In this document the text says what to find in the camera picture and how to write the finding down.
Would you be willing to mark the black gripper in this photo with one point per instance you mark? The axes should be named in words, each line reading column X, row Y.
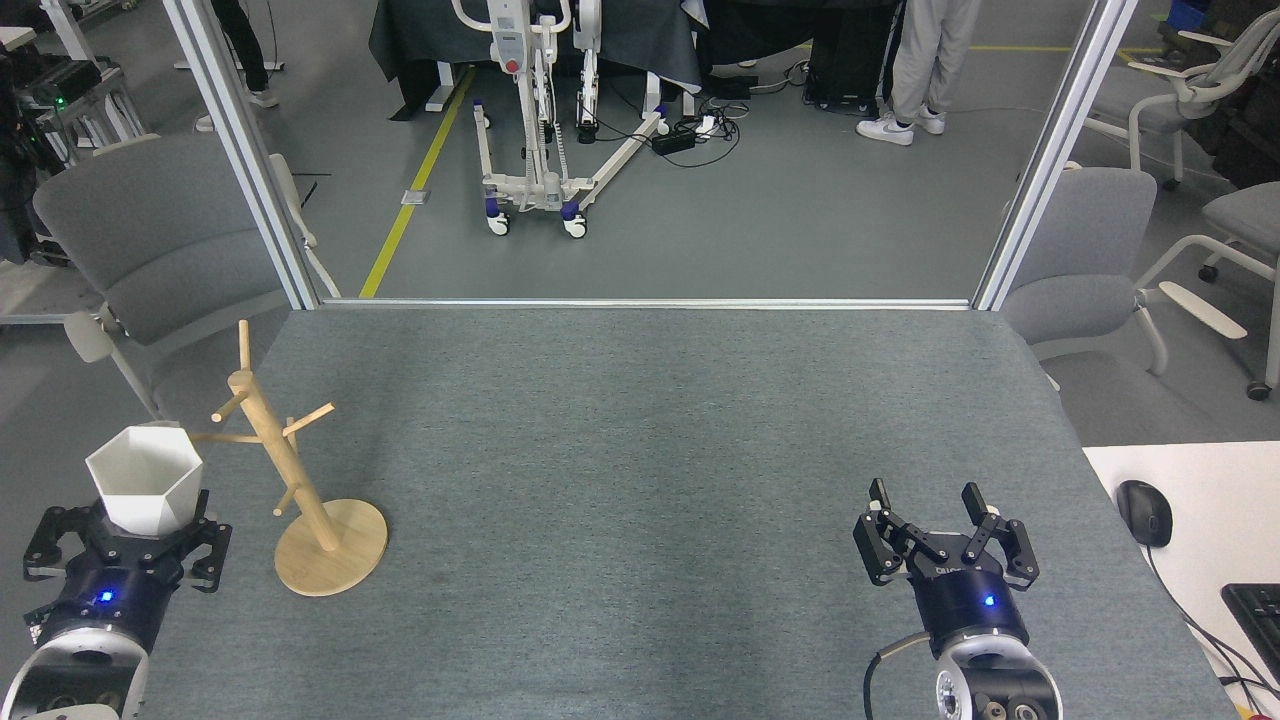
column 115, row 590
column 970, row 600

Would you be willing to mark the white hexagonal cup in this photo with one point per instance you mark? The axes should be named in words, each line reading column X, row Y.
column 150, row 490

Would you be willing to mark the wooden cup rack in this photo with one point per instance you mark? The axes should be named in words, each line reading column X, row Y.
column 330, row 555

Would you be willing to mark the black computer mouse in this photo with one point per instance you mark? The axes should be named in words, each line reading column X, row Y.
column 1145, row 512

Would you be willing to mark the white desk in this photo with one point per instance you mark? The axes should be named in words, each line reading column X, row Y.
column 1210, row 500

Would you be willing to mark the grey chair with beige armrest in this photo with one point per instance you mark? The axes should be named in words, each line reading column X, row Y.
column 160, row 240

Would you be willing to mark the black keyboard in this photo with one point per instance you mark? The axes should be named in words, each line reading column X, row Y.
column 1258, row 615

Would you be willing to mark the grey chair with white armrest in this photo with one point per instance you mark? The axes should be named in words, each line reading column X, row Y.
column 1250, row 220

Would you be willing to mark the metal floor plate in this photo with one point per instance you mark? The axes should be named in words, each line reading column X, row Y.
column 416, row 197

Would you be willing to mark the equipment cart with green light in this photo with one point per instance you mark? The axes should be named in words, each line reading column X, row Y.
column 70, row 95

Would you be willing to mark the black power strip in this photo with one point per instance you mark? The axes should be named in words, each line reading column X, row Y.
column 674, row 142

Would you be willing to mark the person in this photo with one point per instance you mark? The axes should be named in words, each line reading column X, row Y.
column 925, row 60
column 250, row 50

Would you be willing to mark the black box under table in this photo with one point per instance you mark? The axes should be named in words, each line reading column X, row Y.
column 845, row 65

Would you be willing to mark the white mesh office chair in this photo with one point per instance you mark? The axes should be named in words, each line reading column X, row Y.
column 1200, row 80

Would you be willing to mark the white stand on wheels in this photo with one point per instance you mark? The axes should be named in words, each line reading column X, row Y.
column 545, row 185

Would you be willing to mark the dark cloth covered table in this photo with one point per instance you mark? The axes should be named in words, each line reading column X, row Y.
column 430, row 40

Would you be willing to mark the grey chair with white frame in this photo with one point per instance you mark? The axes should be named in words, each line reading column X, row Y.
column 1085, row 250

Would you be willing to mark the silver aluminium post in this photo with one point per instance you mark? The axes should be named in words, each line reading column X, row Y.
column 245, row 150
column 1050, row 150

